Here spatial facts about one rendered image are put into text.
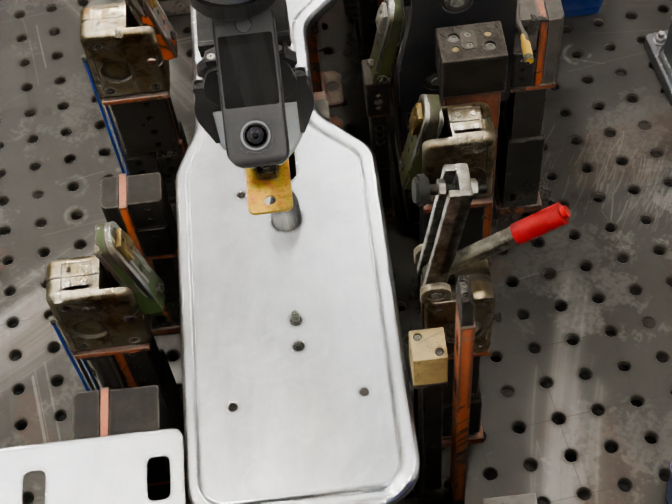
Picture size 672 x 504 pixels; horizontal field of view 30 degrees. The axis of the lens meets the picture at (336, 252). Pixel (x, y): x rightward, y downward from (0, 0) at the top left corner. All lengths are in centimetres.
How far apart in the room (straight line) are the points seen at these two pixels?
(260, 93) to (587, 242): 85
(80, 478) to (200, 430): 12
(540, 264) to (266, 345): 51
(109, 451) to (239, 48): 48
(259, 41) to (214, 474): 47
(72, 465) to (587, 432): 64
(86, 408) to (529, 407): 56
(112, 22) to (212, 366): 45
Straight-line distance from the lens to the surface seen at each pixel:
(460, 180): 111
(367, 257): 132
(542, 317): 163
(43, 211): 179
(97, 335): 136
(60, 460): 126
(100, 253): 123
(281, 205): 105
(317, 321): 128
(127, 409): 129
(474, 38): 134
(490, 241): 120
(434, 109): 129
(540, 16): 142
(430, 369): 120
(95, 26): 150
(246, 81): 92
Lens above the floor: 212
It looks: 58 degrees down
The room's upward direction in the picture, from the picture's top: 7 degrees counter-clockwise
